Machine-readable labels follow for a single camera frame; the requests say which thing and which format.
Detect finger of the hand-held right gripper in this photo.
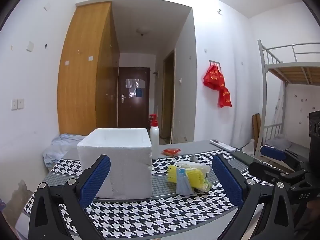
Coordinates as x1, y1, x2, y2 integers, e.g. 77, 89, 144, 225
248, 162, 310, 189
260, 146, 309, 172

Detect grey cushion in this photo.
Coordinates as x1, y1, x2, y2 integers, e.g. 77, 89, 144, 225
265, 136, 293, 151

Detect blue face mask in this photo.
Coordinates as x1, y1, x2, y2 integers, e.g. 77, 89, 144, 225
176, 167, 194, 195

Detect pale blue clothes pile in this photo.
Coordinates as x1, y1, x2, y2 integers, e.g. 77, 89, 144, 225
42, 133, 87, 167

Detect white remote control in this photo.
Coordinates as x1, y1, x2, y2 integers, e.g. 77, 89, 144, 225
209, 139, 237, 152

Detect red plastic bag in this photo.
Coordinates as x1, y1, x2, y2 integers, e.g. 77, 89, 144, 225
217, 86, 232, 108
203, 64, 225, 90

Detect transparent door notice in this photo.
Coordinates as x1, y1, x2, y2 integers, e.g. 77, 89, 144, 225
125, 78, 146, 90

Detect white face mask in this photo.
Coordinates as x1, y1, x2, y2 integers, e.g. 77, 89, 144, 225
176, 162, 210, 175

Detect leaning wooden boards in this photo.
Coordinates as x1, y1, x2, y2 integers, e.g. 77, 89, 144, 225
252, 114, 262, 147

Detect red snack packet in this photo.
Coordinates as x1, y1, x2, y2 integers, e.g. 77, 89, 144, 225
161, 148, 182, 157

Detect white foam box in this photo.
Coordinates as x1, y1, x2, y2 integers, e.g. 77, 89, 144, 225
77, 128, 153, 200

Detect dark brown door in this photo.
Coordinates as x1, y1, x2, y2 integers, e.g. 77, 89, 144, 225
117, 67, 150, 128

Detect houndstooth patterned cloth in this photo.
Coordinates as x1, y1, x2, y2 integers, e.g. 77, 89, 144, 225
15, 148, 288, 240

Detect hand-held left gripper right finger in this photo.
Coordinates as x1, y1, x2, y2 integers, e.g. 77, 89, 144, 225
212, 154, 295, 240

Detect brown side door frame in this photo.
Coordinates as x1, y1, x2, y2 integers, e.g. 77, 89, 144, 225
162, 49, 176, 144

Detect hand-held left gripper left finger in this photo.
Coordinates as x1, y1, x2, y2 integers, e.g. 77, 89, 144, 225
28, 154, 112, 240

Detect white pump bottle red top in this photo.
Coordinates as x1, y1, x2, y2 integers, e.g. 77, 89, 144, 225
149, 119, 160, 160

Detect wooden wardrobe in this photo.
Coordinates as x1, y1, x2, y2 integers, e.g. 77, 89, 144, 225
57, 1, 120, 135

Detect white metal bunk bed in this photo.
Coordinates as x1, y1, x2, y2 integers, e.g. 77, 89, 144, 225
257, 39, 320, 155

